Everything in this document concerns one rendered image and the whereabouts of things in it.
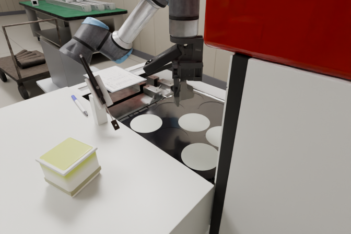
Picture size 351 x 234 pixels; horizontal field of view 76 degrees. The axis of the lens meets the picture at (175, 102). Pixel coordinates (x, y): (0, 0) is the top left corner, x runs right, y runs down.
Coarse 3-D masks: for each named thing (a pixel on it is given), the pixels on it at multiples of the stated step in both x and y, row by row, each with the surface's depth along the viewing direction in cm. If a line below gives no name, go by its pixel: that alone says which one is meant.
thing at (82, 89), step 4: (140, 64) 99; (144, 64) 99; (128, 68) 95; (132, 68) 95; (136, 68) 95; (140, 68) 96; (132, 72) 92; (136, 72) 91; (140, 72) 91; (144, 72) 91; (80, 84) 82; (84, 84) 82; (72, 88) 79; (76, 88) 79; (80, 88) 79; (84, 88) 79; (88, 88) 79; (76, 92) 76; (80, 92) 76; (84, 92) 76; (88, 92) 76
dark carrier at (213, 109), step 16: (208, 96) 86; (144, 112) 76; (160, 112) 76; (176, 112) 76; (192, 112) 76; (208, 112) 76; (160, 128) 68; (176, 128) 68; (208, 128) 68; (160, 144) 62; (176, 144) 62; (208, 144) 62; (208, 176) 52
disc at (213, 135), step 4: (212, 128) 68; (216, 128) 68; (220, 128) 68; (208, 132) 67; (212, 132) 67; (216, 132) 67; (220, 132) 67; (208, 136) 65; (212, 136) 65; (216, 136) 65; (208, 140) 64; (212, 140) 64; (216, 140) 64; (212, 144) 62; (216, 144) 62
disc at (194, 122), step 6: (186, 114) 75; (192, 114) 75; (198, 114) 75; (180, 120) 72; (186, 120) 72; (192, 120) 72; (198, 120) 72; (204, 120) 72; (186, 126) 69; (192, 126) 69; (198, 126) 69; (204, 126) 69
